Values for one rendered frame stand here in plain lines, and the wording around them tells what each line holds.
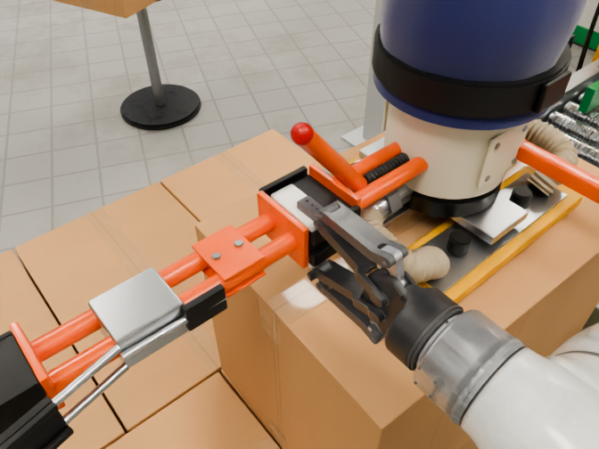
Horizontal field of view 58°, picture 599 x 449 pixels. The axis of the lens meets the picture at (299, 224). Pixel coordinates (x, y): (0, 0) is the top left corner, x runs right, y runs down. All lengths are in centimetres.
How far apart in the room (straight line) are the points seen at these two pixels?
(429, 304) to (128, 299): 28
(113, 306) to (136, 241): 86
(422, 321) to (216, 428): 65
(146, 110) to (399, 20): 231
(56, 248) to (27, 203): 108
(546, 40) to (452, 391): 36
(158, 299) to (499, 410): 31
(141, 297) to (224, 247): 10
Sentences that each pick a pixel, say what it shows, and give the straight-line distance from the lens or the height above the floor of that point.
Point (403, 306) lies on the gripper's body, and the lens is 52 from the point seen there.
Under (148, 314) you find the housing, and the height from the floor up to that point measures 110.
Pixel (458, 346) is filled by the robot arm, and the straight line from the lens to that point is 48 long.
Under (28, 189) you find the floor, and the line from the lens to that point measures 259.
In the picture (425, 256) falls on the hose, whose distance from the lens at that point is 66.
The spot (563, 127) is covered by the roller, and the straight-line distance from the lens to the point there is 193.
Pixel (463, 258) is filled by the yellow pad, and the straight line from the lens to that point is 75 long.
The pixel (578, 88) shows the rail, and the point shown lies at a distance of 207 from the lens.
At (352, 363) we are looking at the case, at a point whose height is 94.
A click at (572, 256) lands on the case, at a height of 94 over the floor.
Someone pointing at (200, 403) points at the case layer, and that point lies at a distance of 110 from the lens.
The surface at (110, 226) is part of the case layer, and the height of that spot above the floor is 54.
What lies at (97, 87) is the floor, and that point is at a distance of 319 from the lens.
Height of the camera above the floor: 151
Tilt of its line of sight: 44 degrees down
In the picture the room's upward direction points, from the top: straight up
